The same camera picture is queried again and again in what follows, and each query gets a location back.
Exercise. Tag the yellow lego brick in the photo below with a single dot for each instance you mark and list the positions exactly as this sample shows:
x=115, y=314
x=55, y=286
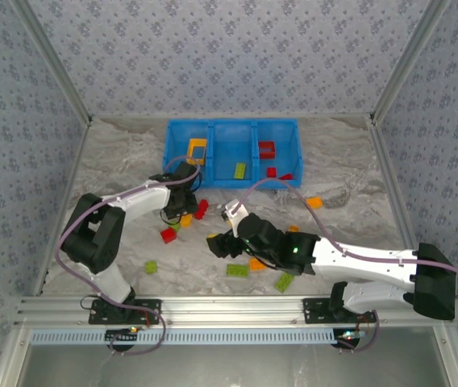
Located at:
x=187, y=220

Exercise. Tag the long red lego brick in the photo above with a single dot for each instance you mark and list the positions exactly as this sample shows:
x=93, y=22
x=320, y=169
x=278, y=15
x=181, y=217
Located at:
x=202, y=209

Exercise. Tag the yellow lego arch piece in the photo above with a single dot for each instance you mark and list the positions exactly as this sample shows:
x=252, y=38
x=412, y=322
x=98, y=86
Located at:
x=293, y=228

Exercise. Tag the small green lego brick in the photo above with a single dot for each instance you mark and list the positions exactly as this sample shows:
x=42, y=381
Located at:
x=176, y=227

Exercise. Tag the orange lego brick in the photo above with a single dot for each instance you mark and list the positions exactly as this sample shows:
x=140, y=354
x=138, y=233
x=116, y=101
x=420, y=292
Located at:
x=314, y=202
x=255, y=265

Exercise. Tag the yellow square lego frame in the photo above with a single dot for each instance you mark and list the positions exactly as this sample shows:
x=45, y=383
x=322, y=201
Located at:
x=190, y=152

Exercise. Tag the red square lego frame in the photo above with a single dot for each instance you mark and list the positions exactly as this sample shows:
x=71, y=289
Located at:
x=267, y=144

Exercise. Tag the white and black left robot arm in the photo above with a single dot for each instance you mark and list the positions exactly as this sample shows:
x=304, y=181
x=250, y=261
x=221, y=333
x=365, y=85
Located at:
x=144, y=197

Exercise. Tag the small black electronics board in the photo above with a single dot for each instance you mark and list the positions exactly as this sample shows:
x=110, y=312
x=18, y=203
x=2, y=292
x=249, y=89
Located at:
x=348, y=336
x=122, y=335

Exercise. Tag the grey metal panel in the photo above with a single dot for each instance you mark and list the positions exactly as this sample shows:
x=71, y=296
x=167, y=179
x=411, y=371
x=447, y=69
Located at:
x=229, y=367

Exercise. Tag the long aluminium mounting rail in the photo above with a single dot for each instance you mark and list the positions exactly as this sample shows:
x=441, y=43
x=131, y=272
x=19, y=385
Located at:
x=233, y=308

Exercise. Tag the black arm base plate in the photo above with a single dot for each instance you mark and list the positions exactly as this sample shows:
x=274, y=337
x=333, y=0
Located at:
x=150, y=310
x=313, y=312

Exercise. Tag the aluminium table edge rail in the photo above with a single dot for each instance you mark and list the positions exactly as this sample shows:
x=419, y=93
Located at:
x=77, y=161

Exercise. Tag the aluminium frame post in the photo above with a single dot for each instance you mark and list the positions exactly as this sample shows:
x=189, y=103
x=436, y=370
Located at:
x=57, y=64
x=407, y=60

